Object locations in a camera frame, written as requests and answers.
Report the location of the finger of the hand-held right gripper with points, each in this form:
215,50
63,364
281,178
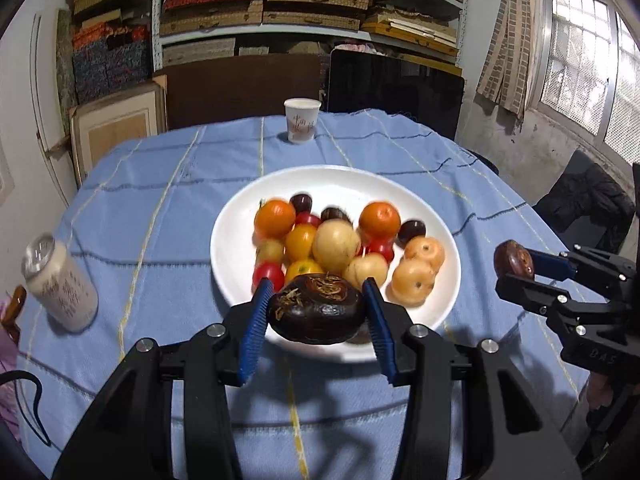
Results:
552,265
525,289

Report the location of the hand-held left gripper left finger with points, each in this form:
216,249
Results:
255,330

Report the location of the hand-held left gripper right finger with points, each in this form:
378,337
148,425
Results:
380,330

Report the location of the dark brown water chestnut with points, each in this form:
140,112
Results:
336,214
514,259
317,312

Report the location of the beige round fruit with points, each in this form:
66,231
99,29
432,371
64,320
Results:
425,252
270,251
367,270
336,246
412,285

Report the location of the red cherry tomato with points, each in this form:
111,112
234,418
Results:
382,248
268,275
307,219

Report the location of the yellow tomato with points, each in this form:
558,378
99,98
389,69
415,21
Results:
301,241
304,268

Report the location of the white round plate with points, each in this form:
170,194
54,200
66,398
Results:
235,240

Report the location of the dark purple plum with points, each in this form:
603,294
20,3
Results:
411,230
301,202

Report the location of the orange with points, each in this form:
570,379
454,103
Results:
380,220
275,218

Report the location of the person's right hand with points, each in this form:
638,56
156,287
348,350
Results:
602,395

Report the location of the black jacket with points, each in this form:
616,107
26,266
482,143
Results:
585,200

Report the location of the grey chair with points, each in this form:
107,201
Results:
580,157

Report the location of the black round stool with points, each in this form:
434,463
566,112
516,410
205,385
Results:
485,160

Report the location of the blue striped tablecloth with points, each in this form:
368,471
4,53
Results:
165,210

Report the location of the white drink can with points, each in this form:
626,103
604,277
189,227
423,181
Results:
60,290

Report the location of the bright window with mesh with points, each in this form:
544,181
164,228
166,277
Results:
575,60

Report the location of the brick pattern curtain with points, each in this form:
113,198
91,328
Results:
510,60

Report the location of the white paper cup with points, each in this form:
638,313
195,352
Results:
302,120

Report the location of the black flat screen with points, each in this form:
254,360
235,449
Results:
395,90

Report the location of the brown wooden board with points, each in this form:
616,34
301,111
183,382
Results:
240,90

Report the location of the stack of yellow wooden cases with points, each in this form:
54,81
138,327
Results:
400,30

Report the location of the pink fabric bundle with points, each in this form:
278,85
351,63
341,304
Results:
367,48

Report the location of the stack of blue patterned boxes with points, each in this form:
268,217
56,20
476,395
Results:
107,67

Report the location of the white metal shelf rack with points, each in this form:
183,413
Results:
156,20

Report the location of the grey-green mottled board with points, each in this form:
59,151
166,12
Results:
64,60

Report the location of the wooden picture frame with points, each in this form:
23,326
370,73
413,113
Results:
117,135

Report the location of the white wall trim strip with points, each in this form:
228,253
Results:
35,85

